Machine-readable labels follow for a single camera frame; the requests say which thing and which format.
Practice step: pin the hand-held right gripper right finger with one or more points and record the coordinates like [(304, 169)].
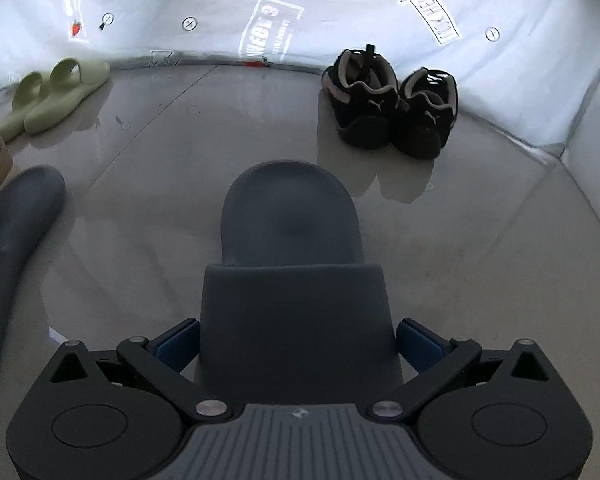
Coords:
[(420, 345)]

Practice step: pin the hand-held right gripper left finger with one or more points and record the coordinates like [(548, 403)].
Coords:
[(177, 345)]

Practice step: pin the dark grey slide sandal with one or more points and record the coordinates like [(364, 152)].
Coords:
[(290, 240), (15, 240)]

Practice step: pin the black sneaker with pink trim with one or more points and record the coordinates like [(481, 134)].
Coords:
[(425, 127), (360, 115)]

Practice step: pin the pale green slide sandal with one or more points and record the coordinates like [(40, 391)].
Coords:
[(72, 91), (25, 97)]

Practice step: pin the white printed sheet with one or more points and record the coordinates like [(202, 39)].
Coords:
[(330, 10)]

